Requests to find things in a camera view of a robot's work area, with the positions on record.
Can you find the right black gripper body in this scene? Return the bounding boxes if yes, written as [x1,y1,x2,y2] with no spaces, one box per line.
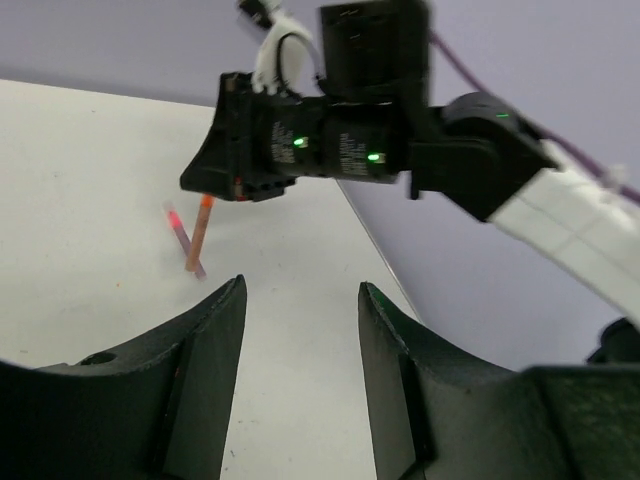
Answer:
[215,72,400,202]

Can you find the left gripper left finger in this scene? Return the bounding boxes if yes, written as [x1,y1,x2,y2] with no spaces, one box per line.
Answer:
[1,276,247,479]

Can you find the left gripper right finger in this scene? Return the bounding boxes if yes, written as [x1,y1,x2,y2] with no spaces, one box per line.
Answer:
[358,283,639,480]

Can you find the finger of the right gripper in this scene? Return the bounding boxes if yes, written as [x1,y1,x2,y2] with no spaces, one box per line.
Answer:
[179,114,238,200]

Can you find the pink pen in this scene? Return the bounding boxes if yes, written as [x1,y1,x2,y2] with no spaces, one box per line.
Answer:
[163,202,206,280]

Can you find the orange pen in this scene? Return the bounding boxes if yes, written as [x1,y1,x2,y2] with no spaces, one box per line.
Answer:
[185,195,215,279]

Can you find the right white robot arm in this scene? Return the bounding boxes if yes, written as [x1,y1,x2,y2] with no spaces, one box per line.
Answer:
[179,1,639,364]

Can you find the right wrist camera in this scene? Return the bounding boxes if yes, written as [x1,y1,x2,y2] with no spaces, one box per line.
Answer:
[237,0,312,97]

